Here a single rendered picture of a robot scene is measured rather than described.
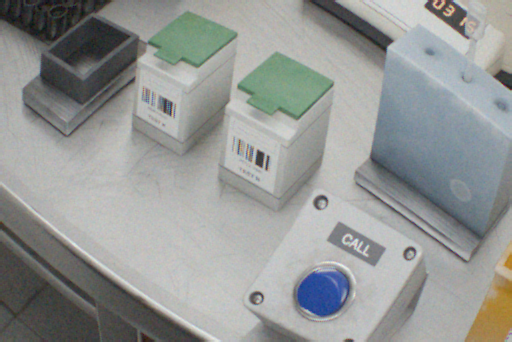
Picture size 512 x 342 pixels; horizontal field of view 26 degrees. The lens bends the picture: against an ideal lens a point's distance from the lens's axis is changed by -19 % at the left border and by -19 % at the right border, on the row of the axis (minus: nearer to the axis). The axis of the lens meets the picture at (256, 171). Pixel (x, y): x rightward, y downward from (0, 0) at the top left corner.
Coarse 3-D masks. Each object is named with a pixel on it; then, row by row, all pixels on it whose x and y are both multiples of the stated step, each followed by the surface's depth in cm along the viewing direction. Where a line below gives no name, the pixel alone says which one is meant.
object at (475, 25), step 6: (474, 0) 63; (468, 6) 63; (474, 6) 63; (480, 6) 63; (468, 12) 63; (474, 12) 63; (480, 12) 63; (486, 12) 63; (468, 18) 63; (474, 18) 63; (480, 18) 63; (468, 24) 64; (474, 24) 63; (480, 24) 63; (468, 30) 64; (474, 30) 64; (480, 30) 64; (474, 36) 64; (480, 36) 64
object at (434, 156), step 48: (432, 48) 69; (384, 96) 71; (432, 96) 68; (480, 96) 67; (384, 144) 73; (432, 144) 70; (480, 144) 67; (384, 192) 73; (432, 192) 72; (480, 192) 69; (480, 240) 71
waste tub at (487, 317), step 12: (504, 252) 58; (504, 264) 58; (504, 276) 57; (492, 288) 59; (504, 288) 58; (492, 300) 59; (504, 300) 58; (480, 312) 60; (492, 312) 60; (504, 312) 59; (480, 324) 61; (492, 324) 60; (504, 324) 59; (468, 336) 62; (480, 336) 61; (492, 336) 61; (504, 336) 60
